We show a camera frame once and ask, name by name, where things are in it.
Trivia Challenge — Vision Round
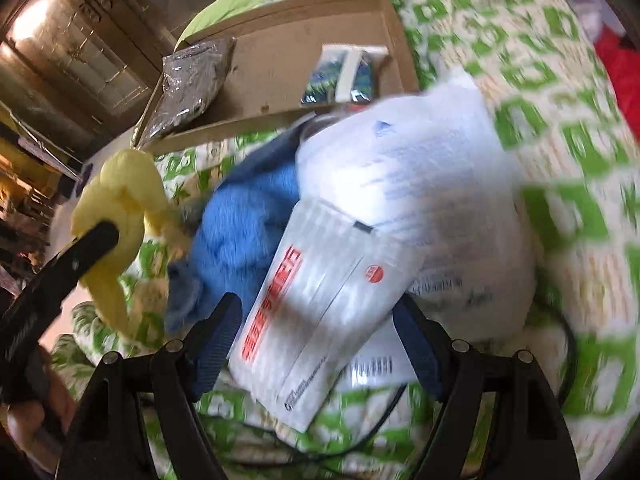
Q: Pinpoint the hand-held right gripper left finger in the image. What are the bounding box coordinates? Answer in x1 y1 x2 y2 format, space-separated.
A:
57 292 244 480

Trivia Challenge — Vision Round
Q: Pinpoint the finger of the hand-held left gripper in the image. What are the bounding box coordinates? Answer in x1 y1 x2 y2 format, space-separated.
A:
30 220 121 311

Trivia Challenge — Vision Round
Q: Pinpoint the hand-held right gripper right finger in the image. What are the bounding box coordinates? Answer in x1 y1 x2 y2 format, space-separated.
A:
392 294 583 480

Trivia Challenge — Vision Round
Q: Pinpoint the yellow cloth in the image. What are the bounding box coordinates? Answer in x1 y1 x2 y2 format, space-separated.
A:
70 149 193 341

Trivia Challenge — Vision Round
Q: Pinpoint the white packet with red print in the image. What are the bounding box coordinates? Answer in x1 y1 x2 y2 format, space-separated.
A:
227 197 426 433

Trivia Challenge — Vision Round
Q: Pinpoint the blue towel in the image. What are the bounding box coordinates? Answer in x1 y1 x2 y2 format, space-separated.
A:
165 125 311 333

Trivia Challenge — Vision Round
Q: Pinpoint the large white plastic packet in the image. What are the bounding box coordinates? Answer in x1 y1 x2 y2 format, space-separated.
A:
295 72 538 346

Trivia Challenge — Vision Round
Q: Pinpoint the shallow cardboard box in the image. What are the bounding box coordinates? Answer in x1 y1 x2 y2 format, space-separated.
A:
135 0 421 156

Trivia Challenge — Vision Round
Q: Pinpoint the person's left hand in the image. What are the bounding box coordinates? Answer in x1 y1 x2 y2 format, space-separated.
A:
0 350 78 466

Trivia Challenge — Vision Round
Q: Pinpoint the cluttered wooden shelf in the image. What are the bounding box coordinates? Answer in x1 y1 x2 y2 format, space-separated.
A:
0 105 86 291

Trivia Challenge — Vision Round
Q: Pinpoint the silver speckled packet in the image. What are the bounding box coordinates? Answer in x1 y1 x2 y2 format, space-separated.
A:
142 37 236 141

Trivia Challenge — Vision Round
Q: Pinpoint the wooden glass door cabinet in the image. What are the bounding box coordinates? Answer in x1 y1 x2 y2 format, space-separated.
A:
0 0 211 126

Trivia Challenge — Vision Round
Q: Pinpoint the light green bed sheet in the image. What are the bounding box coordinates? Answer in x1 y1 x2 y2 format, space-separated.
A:
172 0 416 51

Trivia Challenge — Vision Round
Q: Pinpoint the blue green patterned packet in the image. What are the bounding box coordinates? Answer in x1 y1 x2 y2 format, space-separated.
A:
300 44 391 107

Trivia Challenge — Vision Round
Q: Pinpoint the green printed blanket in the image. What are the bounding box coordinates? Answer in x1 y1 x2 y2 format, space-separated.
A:
50 0 640 480

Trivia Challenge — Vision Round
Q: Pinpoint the red cloth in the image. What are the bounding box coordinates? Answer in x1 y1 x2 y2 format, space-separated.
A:
592 25 640 131

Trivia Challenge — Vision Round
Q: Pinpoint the black cable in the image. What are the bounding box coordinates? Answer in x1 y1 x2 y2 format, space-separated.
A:
215 290 576 461

